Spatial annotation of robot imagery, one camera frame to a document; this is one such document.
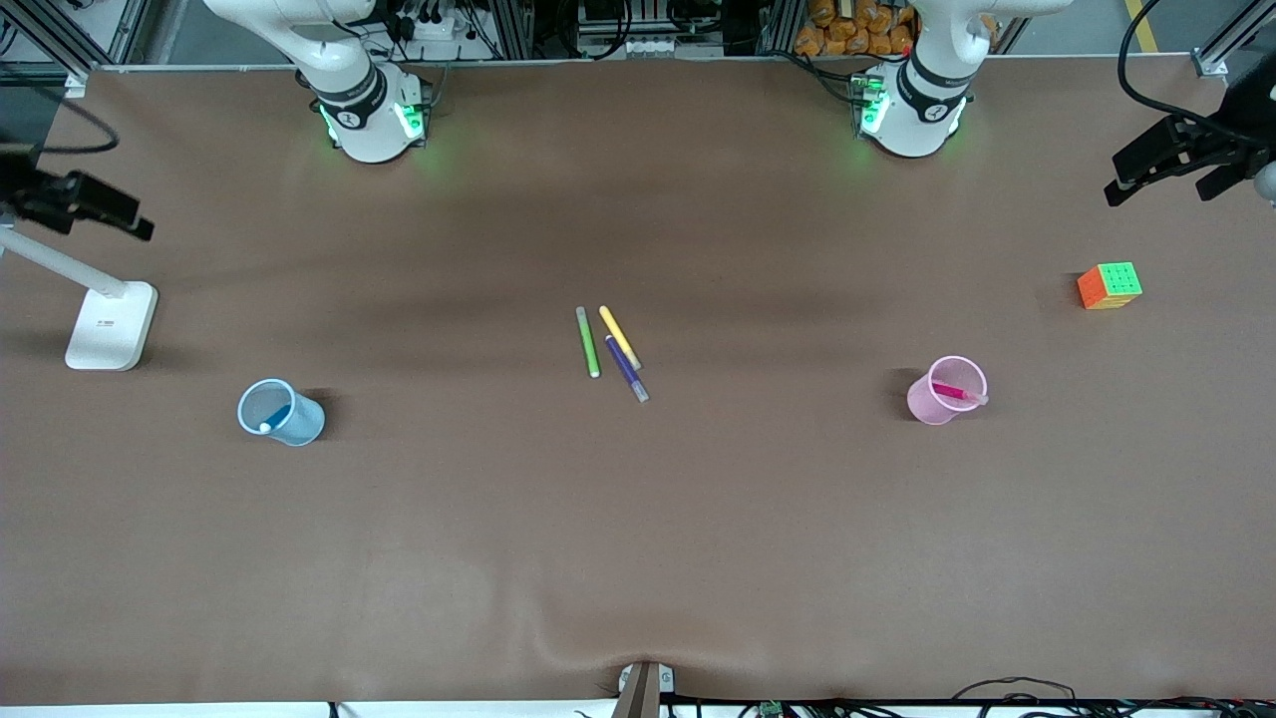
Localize white desk lamp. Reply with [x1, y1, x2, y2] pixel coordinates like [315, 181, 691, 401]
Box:
[0, 221, 160, 372]

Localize colourful puzzle cube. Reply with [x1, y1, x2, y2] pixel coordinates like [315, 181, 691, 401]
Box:
[1077, 261, 1144, 311]

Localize blue mesh cup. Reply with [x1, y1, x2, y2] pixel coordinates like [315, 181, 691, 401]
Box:
[236, 378, 327, 448]

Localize orange snack packets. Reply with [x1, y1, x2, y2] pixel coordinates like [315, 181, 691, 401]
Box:
[794, 0, 918, 57]

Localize pink mesh cup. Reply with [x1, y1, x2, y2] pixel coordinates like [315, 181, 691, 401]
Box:
[906, 355, 989, 427]

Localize white power strip with plugs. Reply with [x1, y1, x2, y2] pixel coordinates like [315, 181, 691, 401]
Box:
[394, 8, 472, 47]

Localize green marker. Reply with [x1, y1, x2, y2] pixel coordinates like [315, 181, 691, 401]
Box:
[575, 306, 602, 379]

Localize yellow marker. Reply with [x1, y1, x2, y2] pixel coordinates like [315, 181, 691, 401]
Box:
[598, 305, 645, 371]

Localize purple marker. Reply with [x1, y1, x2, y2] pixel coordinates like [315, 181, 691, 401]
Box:
[605, 335, 651, 404]

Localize brown table mat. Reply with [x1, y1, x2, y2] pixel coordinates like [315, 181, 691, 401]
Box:
[0, 58, 1276, 704]

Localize aluminium frame profile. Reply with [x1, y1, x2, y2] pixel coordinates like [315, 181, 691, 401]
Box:
[0, 0, 151, 79]
[1191, 0, 1276, 79]

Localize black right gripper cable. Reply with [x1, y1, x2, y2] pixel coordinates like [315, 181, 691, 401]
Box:
[30, 95, 121, 157]

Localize black cable bundle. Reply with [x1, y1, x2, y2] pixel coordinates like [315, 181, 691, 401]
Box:
[952, 676, 1276, 718]

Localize brown camera mount post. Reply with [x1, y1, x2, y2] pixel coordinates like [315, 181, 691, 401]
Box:
[610, 660, 677, 718]

